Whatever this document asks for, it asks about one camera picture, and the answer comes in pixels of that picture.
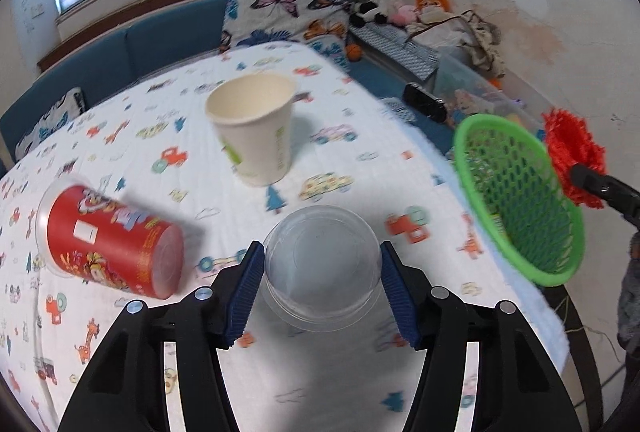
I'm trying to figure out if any red yarn pompom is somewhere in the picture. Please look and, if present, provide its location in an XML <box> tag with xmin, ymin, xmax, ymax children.
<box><xmin>542</xmin><ymin>108</ymin><xmax>606</xmax><ymax>209</ymax></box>

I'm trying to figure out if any clear plastic round container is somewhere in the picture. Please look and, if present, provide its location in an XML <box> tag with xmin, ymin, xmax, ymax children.
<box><xmin>262</xmin><ymin>204</ymin><xmax>382</xmax><ymax>332</ymax></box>

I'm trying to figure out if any red snack canister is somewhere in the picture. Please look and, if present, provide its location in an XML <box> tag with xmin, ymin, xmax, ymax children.
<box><xmin>35</xmin><ymin>178</ymin><xmax>184</xmax><ymax>300</ymax></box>

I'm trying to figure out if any beige paper cup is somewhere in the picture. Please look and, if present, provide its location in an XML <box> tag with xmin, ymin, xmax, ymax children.
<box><xmin>205</xmin><ymin>72</ymin><xmax>297</xmax><ymax>186</ymax></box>

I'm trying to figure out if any grey gloved right hand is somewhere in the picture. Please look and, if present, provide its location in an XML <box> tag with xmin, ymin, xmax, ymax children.
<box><xmin>617</xmin><ymin>233</ymin><xmax>640</xmax><ymax>355</ymax></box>

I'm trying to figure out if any green plastic waste basket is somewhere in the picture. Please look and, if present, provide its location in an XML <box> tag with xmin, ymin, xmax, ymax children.
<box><xmin>454</xmin><ymin>114</ymin><xmax>586</xmax><ymax>287</ymax></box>

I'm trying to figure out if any black remote device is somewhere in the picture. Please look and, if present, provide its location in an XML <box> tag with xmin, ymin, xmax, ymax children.
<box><xmin>402</xmin><ymin>82</ymin><xmax>448</xmax><ymax>124</ymax></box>

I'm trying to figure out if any clear plastic storage bin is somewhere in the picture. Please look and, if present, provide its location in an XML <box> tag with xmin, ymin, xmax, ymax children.
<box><xmin>434</xmin><ymin>54</ymin><xmax>546</xmax><ymax>142</ymax></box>

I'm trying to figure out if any beige patterned crumpled cloth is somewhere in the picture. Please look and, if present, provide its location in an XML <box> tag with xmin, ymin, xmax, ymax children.
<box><xmin>451</xmin><ymin>10</ymin><xmax>506</xmax><ymax>79</ymax></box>

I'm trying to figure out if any small butterfly pillow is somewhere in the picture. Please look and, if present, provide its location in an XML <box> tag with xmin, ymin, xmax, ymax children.
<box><xmin>15</xmin><ymin>86</ymin><xmax>87</xmax><ymax>161</ymax></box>

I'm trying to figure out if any small orange ball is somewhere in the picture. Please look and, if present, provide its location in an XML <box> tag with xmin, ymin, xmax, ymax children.
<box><xmin>345</xmin><ymin>43</ymin><xmax>362</xmax><ymax>62</ymax></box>

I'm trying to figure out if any grey patterned folded cloth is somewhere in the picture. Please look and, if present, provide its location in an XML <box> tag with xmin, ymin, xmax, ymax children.
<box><xmin>349</xmin><ymin>22</ymin><xmax>439</xmax><ymax>81</ymax></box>

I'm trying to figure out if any blue sofa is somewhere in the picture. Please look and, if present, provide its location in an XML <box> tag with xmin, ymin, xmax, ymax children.
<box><xmin>0</xmin><ymin>0</ymin><xmax>461</xmax><ymax>173</ymax></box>

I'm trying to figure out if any orange fox plush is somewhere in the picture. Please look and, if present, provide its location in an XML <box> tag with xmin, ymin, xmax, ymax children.
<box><xmin>416</xmin><ymin>0</ymin><xmax>452</xmax><ymax>25</ymax></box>

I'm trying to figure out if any large butterfly pillow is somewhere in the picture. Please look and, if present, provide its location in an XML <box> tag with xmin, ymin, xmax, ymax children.
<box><xmin>219</xmin><ymin>0</ymin><xmax>352</xmax><ymax>69</ymax></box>

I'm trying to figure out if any pink plush toy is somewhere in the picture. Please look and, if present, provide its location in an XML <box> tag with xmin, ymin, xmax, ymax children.
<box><xmin>388</xmin><ymin>4</ymin><xmax>420</xmax><ymax>28</ymax></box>

